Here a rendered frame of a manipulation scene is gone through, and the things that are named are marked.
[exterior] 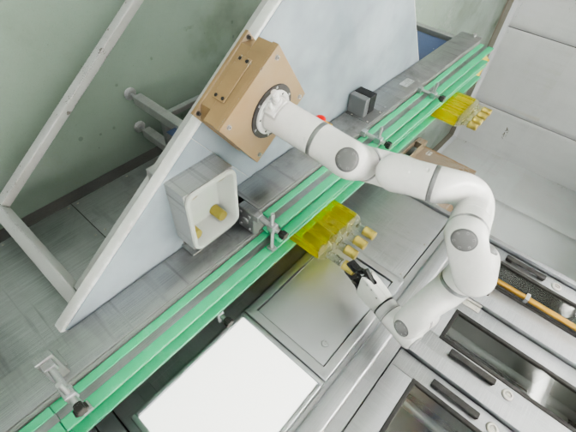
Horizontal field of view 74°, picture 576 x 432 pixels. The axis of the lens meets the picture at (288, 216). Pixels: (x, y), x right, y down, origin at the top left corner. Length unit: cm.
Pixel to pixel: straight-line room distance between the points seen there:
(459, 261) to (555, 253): 567
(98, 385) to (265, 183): 73
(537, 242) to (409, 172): 568
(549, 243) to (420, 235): 504
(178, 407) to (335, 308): 56
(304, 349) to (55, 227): 107
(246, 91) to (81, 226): 99
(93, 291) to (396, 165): 83
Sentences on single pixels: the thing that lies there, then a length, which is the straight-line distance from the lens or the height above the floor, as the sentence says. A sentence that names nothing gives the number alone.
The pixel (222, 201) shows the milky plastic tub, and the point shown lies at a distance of 120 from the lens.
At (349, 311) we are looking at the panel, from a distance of 134.
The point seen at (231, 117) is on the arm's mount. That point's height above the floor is 85.
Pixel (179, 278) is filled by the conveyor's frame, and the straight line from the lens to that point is 118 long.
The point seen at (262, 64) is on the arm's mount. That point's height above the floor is 85.
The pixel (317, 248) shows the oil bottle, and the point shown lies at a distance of 127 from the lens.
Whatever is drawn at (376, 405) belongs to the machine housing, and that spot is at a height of 147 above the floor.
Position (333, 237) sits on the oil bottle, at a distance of 131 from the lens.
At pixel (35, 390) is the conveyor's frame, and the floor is 84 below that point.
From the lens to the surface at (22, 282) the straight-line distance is 163.
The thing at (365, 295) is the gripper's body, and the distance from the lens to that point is 123.
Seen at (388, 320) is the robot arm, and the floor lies 137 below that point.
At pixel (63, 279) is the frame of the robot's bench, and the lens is 127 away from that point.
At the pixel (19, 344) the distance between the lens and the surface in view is 150.
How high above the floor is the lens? 144
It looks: 24 degrees down
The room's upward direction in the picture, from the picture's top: 124 degrees clockwise
